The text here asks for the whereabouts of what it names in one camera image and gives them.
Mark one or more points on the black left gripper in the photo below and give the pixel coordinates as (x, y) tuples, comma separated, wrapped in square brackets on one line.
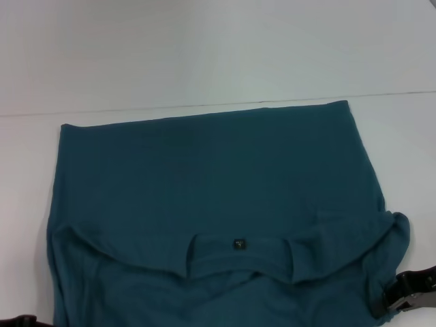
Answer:
[(18, 322)]

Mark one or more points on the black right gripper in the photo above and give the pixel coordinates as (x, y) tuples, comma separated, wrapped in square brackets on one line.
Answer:
[(425, 289)]

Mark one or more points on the teal t-shirt with pink print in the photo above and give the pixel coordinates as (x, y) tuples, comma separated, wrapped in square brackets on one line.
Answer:
[(204, 187)]

